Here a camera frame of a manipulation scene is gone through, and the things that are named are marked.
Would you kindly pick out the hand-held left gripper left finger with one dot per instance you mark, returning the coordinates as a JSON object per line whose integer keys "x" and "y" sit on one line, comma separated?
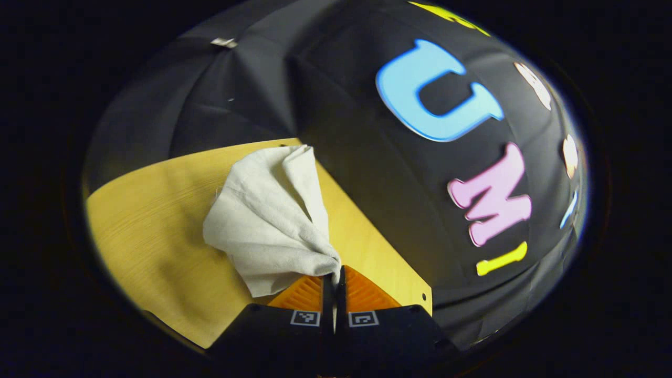
{"x": 278, "y": 336}

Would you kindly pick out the small white clip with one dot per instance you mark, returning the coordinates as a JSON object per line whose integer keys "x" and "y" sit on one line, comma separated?
{"x": 224, "y": 42}

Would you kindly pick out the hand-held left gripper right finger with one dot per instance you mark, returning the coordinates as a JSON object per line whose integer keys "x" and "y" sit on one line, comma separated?
{"x": 388, "y": 336}

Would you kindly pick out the white jeans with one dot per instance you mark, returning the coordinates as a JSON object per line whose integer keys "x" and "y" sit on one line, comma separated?
{"x": 268, "y": 226}

